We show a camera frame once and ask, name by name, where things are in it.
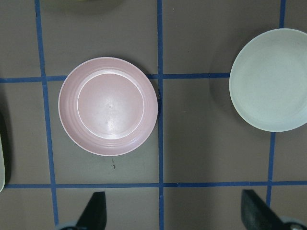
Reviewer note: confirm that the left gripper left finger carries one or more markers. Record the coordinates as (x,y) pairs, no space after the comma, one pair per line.
(94,214)

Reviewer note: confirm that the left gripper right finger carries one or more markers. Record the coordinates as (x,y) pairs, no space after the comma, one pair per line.
(256,215)

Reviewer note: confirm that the pink plate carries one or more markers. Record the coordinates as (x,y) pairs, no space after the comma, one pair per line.
(107,106)

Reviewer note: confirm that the cream plate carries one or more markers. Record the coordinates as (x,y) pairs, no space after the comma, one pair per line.
(268,80)

